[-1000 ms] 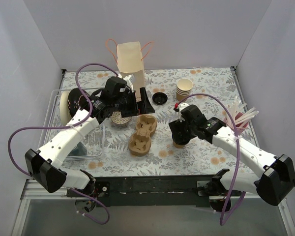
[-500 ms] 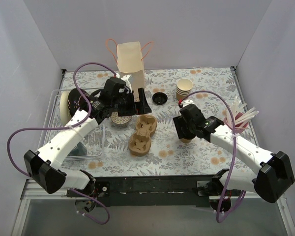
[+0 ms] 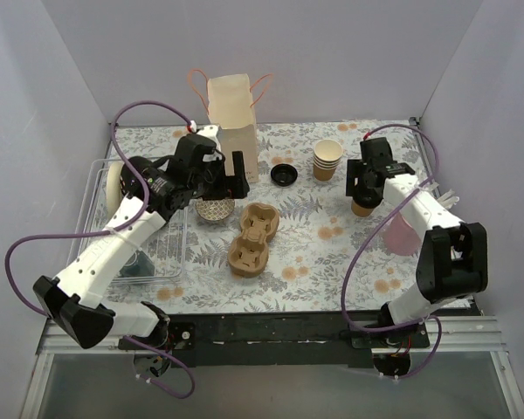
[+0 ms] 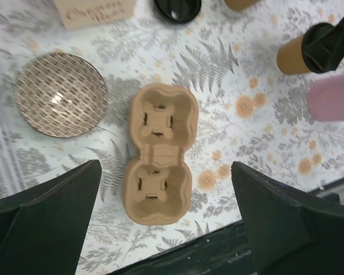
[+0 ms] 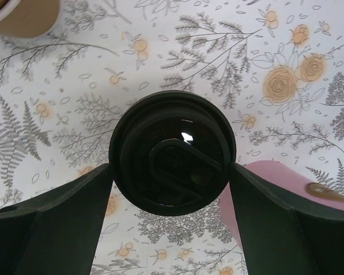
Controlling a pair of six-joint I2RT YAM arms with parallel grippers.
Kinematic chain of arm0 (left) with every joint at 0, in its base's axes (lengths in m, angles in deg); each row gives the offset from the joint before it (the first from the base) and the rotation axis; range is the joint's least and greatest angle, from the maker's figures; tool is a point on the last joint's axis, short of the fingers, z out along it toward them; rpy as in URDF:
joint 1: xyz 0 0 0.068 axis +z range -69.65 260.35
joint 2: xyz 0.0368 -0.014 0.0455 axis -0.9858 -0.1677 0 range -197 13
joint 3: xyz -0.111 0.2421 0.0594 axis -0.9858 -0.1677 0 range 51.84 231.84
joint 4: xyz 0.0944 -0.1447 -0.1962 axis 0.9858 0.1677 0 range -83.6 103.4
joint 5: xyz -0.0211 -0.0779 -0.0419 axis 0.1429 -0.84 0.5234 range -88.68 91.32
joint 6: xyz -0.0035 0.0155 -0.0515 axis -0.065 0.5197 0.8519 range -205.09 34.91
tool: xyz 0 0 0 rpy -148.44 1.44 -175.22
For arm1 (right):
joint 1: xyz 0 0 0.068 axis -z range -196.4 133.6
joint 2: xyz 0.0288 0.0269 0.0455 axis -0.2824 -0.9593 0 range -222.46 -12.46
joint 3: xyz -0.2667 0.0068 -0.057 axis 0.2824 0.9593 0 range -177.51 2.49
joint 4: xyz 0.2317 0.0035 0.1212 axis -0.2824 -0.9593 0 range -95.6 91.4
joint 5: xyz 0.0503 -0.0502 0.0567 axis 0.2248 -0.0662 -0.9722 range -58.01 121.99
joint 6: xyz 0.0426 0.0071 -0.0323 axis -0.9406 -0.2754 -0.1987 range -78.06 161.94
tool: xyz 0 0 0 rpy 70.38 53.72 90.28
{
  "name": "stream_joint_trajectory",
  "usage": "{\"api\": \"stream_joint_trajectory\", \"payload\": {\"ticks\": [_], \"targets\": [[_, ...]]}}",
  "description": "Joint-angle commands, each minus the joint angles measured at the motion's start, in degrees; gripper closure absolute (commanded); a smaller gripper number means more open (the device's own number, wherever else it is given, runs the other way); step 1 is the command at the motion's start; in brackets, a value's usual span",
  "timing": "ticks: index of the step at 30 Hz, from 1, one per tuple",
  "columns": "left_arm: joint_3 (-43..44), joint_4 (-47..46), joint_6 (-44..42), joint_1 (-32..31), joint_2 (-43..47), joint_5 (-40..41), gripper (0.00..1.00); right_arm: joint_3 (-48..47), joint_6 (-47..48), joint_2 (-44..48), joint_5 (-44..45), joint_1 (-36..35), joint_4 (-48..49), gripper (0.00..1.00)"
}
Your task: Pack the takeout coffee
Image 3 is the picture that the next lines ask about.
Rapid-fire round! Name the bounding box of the patterned ceramic bowl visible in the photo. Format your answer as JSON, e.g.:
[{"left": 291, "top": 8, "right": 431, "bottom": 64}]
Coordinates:
[{"left": 195, "top": 199, "right": 235, "bottom": 223}]

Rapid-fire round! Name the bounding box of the black plastic cup lid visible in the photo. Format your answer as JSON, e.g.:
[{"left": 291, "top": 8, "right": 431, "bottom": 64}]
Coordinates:
[{"left": 270, "top": 163, "right": 298, "bottom": 188}]

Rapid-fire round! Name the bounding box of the floral table mat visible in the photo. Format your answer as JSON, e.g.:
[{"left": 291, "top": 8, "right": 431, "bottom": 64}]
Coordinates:
[{"left": 106, "top": 120, "right": 428, "bottom": 313}]

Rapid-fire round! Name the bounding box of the stack of brown paper cups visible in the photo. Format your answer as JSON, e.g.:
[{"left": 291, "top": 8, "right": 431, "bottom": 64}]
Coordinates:
[{"left": 313, "top": 139, "right": 343, "bottom": 182}]

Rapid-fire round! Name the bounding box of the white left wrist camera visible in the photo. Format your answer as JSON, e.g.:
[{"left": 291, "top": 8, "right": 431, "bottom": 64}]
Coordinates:
[{"left": 187, "top": 120, "right": 221, "bottom": 150}]

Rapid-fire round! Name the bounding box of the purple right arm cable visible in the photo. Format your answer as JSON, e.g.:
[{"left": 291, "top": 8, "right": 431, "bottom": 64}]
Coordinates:
[{"left": 340, "top": 123, "right": 444, "bottom": 381}]

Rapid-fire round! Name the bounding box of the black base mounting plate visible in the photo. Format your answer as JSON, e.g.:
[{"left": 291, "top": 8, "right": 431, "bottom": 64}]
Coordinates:
[{"left": 117, "top": 309, "right": 433, "bottom": 368}]

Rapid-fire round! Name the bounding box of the white wire dish rack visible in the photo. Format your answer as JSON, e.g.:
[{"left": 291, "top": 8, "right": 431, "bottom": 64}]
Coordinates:
[{"left": 63, "top": 153, "right": 190, "bottom": 285}]

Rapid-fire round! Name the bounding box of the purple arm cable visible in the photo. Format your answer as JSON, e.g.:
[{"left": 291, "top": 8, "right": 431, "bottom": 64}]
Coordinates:
[
  {"left": 340, "top": 123, "right": 444, "bottom": 381},
  {"left": 3, "top": 100, "right": 197, "bottom": 399}
]

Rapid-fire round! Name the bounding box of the aluminium frame rail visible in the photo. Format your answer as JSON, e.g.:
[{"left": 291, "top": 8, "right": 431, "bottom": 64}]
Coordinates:
[{"left": 22, "top": 315, "right": 524, "bottom": 418}]

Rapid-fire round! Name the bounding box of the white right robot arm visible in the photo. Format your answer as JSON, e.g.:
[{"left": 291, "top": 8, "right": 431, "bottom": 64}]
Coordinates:
[{"left": 346, "top": 137, "right": 488, "bottom": 347}]

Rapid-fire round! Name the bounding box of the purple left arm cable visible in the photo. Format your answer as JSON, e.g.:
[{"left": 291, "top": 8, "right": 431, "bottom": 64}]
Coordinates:
[{"left": 3, "top": 100, "right": 197, "bottom": 399}]

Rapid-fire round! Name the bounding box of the black round plate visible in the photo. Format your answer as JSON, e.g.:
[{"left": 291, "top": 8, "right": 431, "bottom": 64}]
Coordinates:
[{"left": 120, "top": 156, "right": 153, "bottom": 200}]

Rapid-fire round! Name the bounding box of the brown paper cup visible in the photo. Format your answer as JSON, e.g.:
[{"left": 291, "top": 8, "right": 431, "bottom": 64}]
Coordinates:
[{"left": 350, "top": 200, "right": 374, "bottom": 217}]

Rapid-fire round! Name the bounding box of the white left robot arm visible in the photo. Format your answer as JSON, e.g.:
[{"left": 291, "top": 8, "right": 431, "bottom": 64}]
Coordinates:
[{"left": 33, "top": 130, "right": 250, "bottom": 349}]

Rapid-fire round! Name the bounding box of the brown cardboard cup carrier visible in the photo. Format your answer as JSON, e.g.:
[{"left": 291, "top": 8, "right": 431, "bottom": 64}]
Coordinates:
[{"left": 227, "top": 203, "right": 280, "bottom": 278}]

